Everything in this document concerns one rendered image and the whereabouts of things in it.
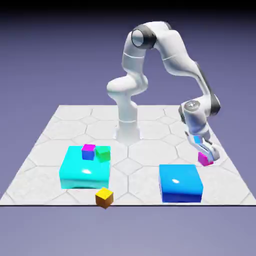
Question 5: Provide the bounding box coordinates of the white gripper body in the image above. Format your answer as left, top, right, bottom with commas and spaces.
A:
192, 135, 221, 162

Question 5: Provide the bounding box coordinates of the small pink cube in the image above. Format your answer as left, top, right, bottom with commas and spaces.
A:
197, 151, 214, 167

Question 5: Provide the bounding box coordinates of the small green cube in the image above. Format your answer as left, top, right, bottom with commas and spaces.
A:
95, 145, 111, 163

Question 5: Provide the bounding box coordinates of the small yellow cube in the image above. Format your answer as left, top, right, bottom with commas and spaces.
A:
95, 187, 114, 209

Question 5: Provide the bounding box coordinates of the small magenta and blue cube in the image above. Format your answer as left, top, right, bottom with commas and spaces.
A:
81, 143, 96, 161

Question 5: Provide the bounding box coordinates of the large blue box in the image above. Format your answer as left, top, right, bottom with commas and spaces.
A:
158, 164, 204, 204

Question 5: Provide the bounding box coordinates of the large cyan box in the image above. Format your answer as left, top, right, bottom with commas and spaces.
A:
59, 145, 111, 190

